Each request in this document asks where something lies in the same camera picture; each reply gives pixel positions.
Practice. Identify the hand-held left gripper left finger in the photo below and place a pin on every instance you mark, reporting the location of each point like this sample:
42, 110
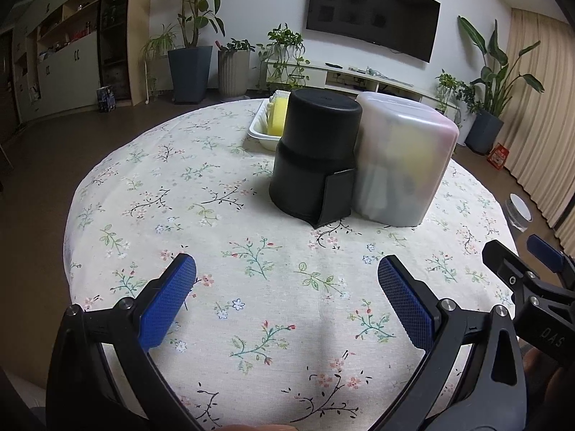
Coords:
166, 301

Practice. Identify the black remote control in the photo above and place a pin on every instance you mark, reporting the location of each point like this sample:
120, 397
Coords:
334, 65

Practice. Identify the grey trash can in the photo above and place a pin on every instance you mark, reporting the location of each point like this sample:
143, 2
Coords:
519, 211

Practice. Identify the person's right hand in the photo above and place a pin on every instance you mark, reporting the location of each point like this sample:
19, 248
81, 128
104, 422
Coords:
539, 368

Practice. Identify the translucent plastic container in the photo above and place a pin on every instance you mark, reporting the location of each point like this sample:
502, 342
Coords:
404, 143

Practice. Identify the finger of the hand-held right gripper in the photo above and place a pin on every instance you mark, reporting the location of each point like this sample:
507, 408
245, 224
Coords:
503, 262
543, 251

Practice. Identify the white television cabinet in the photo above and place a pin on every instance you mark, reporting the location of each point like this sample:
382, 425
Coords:
391, 85

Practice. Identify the beige curtain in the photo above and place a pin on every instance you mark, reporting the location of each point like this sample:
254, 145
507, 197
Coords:
548, 121

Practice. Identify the plant in ribbed grey pot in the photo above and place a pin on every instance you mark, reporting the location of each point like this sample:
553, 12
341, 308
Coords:
233, 74

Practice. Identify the yellow rectangular sponge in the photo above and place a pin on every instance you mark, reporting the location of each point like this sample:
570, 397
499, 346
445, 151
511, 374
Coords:
278, 116

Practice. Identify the white plastic tray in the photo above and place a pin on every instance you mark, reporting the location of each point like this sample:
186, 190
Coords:
260, 134

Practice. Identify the trailing plant in white pot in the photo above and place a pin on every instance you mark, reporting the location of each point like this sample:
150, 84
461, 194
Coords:
467, 121

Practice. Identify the trailing leafy plant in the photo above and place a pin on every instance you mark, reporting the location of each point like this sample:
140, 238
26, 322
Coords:
285, 40

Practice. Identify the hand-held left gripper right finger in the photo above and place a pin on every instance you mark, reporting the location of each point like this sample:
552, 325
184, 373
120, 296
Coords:
404, 301

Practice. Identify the spider plant on white stand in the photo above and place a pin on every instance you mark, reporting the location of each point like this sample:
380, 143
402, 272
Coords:
157, 45

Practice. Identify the floral tablecloth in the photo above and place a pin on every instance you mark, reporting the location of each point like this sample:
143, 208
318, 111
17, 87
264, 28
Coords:
202, 166

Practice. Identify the wall television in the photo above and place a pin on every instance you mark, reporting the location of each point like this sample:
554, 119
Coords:
373, 4

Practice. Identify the dark shelf unit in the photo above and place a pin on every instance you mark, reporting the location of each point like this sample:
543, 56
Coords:
114, 31

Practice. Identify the black cylindrical container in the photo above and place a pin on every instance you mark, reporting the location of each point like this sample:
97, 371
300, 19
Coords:
310, 143

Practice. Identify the red paper bag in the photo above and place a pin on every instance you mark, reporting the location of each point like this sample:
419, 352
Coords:
498, 156

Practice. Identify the white wall cabinet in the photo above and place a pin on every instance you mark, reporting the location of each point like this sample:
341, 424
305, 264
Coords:
85, 67

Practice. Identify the large-leaf plant in dark pot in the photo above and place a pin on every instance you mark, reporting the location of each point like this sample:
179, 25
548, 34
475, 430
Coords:
483, 132

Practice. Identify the tall plant in dark pot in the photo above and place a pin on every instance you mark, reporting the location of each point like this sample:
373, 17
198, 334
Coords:
188, 76

